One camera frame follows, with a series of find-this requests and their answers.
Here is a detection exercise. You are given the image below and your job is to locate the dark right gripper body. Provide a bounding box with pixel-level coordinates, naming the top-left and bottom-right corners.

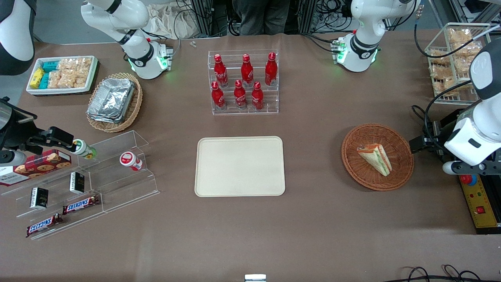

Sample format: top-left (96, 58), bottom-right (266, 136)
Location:
top-left (0, 98), bottom-right (49, 154)

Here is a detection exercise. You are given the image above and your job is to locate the triangular sandwich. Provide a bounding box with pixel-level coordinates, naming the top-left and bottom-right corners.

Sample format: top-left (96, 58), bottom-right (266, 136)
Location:
top-left (357, 143), bottom-right (392, 177)

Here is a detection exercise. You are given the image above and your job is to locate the white rectangular snack tray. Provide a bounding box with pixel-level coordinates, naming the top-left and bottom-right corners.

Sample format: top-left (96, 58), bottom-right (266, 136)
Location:
top-left (26, 56), bottom-right (98, 96)

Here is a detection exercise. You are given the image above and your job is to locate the aluminium foil tray stack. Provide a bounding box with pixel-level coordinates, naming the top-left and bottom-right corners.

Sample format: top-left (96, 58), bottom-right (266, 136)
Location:
top-left (87, 78), bottom-right (136, 124)

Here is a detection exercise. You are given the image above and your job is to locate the round brown wicker basket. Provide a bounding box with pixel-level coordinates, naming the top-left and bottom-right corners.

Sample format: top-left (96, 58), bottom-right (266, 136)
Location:
top-left (341, 123), bottom-right (414, 192)

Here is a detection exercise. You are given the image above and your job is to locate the oval light wicker basket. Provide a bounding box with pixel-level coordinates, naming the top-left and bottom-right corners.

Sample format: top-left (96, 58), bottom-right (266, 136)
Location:
top-left (86, 72), bottom-right (143, 133)

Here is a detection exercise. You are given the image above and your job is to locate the beige plastic tray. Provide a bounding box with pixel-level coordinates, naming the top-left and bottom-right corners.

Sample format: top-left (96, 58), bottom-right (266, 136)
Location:
top-left (195, 136), bottom-right (286, 197)

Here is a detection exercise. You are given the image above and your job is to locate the small green-lid bottle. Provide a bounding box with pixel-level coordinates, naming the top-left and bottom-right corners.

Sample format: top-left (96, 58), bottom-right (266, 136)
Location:
top-left (72, 139), bottom-right (97, 160)

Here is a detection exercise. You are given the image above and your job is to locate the red cookie box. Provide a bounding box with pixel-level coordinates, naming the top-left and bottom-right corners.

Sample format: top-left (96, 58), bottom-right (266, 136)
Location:
top-left (0, 150), bottom-right (72, 187)

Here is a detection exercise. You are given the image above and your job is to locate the small black box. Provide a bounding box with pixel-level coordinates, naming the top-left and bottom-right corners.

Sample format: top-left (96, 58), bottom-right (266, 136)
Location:
top-left (30, 187), bottom-right (49, 209)
top-left (69, 172), bottom-right (85, 195)

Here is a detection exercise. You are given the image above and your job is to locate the yellow control panel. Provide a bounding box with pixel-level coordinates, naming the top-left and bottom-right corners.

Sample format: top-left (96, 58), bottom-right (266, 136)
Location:
top-left (458, 175), bottom-right (500, 228)

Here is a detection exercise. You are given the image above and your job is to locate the black appliance housing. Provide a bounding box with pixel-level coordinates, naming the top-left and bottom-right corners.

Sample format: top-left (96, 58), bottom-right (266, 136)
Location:
top-left (431, 108), bottom-right (501, 235)

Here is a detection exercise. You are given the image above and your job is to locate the yellow snack pack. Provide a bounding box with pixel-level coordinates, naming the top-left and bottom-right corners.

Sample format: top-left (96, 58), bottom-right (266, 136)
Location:
top-left (30, 68), bottom-right (45, 89)

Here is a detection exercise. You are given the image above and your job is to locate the small red-lid bottle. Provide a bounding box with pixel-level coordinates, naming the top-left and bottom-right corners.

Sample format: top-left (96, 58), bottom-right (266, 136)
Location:
top-left (119, 152), bottom-right (144, 172)

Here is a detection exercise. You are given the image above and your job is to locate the Snickers chocolate bar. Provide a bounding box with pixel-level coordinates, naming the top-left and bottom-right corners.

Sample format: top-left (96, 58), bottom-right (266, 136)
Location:
top-left (63, 195), bottom-right (100, 215)
top-left (26, 213), bottom-right (63, 238)

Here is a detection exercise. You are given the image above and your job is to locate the clear acrylic tiered shelf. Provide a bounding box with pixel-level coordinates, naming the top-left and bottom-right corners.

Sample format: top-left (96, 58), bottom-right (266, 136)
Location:
top-left (0, 155), bottom-right (106, 240)
top-left (77, 130), bottom-right (160, 214)

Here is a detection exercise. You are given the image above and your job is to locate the clear acrylic bottle rack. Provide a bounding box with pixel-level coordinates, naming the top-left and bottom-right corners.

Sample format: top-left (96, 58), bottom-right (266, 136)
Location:
top-left (207, 50), bottom-right (279, 116)

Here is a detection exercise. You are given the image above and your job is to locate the white cloth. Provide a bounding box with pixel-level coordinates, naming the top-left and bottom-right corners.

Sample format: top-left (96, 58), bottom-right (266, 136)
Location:
top-left (147, 4), bottom-right (200, 40)

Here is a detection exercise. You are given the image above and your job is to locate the red cola bottle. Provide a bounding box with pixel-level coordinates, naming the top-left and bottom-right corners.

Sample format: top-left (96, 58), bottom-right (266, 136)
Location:
top-left (241, 54), bottom-right (254, 87)
top-left (251, 81), bottom-right (264, 110)
top-left (265, 52), bottom-right (278, 87)
top-left (211, 81), bottom-right (226, 111)
top-left (213, 54), bottom-right (229, 87)
top-left (234, 80), bottom-right (248, 110)

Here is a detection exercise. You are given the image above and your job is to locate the person in dark trousers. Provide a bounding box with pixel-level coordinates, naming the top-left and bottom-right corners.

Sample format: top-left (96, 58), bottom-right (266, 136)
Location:
top-left (233, 0), bottom-right (291, 36)

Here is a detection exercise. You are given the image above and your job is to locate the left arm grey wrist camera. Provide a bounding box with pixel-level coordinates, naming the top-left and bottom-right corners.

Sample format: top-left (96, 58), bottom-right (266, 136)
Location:
top-left (442, 160), bottom-right (492, 175)

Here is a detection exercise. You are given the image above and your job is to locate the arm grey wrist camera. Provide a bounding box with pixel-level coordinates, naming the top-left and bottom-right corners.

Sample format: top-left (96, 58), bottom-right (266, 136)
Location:
top-left (0, 150), bottom-right (27, 167)
top-left (442, 160), bottom-right (492, 175)

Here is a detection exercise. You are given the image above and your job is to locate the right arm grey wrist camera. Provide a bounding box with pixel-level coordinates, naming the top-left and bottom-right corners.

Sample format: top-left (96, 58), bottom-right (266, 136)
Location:
top-left (0, 150), bottom-right (27, 167)

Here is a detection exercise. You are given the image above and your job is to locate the white wire rack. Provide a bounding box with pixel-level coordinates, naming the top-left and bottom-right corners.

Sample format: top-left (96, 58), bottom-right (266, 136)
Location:
top-left (425, 23), bottom-right (493, 105)

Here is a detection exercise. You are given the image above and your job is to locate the black cable bundle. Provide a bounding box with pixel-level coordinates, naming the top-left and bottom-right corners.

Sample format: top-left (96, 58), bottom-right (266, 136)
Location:
top-left (316, 0), bottom-right (355, 33)

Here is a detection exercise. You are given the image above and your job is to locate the aluminium frame post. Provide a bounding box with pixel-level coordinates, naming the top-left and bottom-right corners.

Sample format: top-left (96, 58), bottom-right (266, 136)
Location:
top-left (297, 0), bottom-right (318, 34)
top-left (195, 0), bottom-right (215, 38)

